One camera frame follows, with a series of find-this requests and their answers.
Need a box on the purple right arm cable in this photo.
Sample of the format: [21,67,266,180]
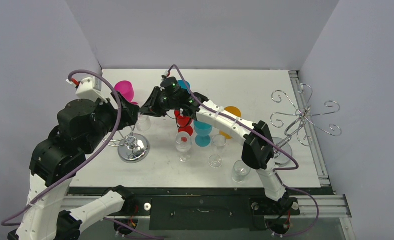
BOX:
[167,64,320,238]

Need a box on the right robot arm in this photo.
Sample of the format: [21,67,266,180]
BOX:
[140,77,299,215]

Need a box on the chrome left wine glass rack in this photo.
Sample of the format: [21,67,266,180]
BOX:
[108,126,150,164]

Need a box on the blue plastic wine glass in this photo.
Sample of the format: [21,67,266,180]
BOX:
[177,80,191,91]

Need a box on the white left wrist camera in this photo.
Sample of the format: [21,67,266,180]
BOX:
[66,77,108,103]

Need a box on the clear patterned wine glass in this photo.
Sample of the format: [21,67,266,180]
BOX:
[175,131,192,163]

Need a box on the red plastic wine glass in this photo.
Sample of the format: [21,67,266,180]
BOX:
[174,110,194,136]

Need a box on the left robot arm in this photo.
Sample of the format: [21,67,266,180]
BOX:
[7,97,139,240]

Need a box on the teal wine glass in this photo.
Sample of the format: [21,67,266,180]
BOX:
[193,121,213,147]

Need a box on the orange plastic wine glass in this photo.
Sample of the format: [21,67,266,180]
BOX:
[218,105,243,141]

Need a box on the pink plastic wine glass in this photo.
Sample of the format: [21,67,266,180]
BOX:
[114,80,139,105]

